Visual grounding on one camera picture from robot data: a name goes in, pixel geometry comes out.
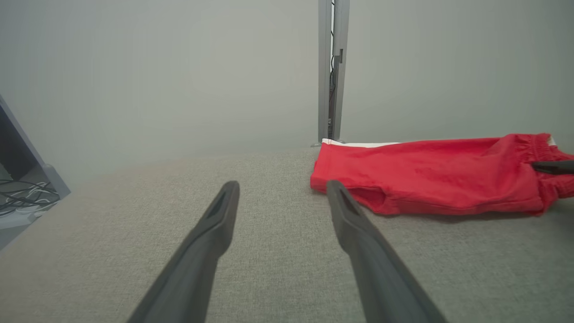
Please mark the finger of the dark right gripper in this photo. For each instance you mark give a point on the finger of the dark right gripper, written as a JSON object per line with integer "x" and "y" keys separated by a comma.
{"x": 558, "y": 167}

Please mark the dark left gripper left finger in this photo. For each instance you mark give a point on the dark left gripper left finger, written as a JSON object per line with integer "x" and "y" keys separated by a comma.
{"x": 193, "y": 278}

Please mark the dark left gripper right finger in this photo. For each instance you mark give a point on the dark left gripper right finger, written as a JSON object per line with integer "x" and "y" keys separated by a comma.
{"x": 385, "y": 287}

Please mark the grey equipment cart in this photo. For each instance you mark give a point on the grey equipment cart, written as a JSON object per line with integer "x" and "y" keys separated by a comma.
{"x": 40, "y": 166}

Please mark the red shorts with white trim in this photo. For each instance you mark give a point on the red shorts with white trim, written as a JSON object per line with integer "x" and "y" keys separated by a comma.
{"x": 426, "y": 175}

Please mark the grey metal post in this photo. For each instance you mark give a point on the grey metal post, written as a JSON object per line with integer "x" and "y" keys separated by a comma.
{"x": 323, "y": 67}

